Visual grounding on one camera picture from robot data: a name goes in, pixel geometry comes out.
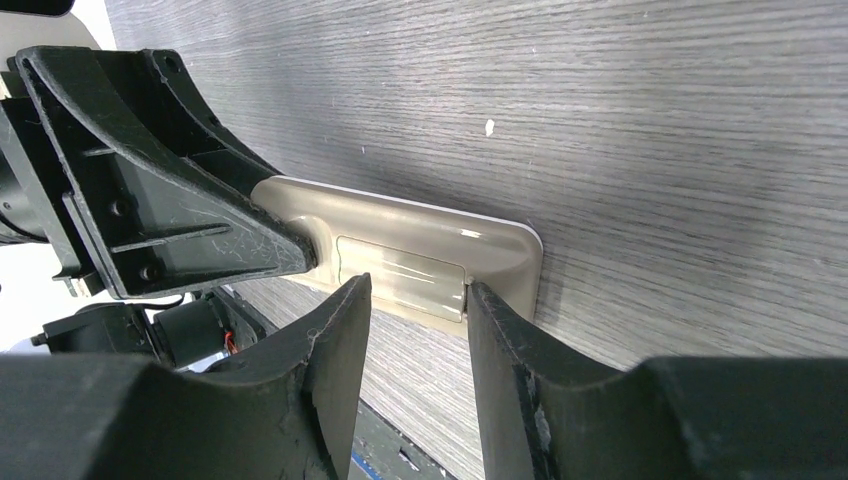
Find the white remote control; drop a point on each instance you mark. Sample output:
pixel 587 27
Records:
pixel 421 258

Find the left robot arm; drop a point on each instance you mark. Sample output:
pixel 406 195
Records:
pixel 114 159

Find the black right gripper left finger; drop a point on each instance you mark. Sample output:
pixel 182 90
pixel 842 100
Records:
pixel 284 408

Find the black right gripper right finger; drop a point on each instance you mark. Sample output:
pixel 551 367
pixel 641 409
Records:
pixel 546 411

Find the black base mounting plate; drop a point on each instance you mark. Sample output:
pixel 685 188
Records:
pixel 382 452

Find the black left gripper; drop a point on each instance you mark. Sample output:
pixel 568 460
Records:
pixel 116 161

